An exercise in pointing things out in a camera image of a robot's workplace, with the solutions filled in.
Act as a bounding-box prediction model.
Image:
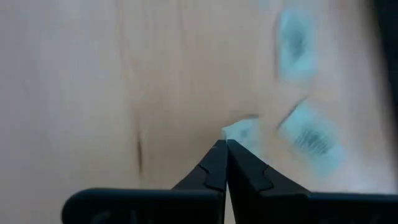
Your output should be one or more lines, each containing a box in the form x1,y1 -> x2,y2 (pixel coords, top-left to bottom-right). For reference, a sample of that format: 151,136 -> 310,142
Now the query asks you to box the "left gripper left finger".
172,139 -> 229,200

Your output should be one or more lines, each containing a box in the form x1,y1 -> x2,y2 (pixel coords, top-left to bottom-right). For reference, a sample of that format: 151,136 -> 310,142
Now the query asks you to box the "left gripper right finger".
226,139 -> 311,224

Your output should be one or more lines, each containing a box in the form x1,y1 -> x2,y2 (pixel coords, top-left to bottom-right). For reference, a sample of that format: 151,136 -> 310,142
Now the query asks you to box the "green Stevia sweetener packet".
278,101 -> 346,178
221,116 -> 265,156
275,7 -> 320,82

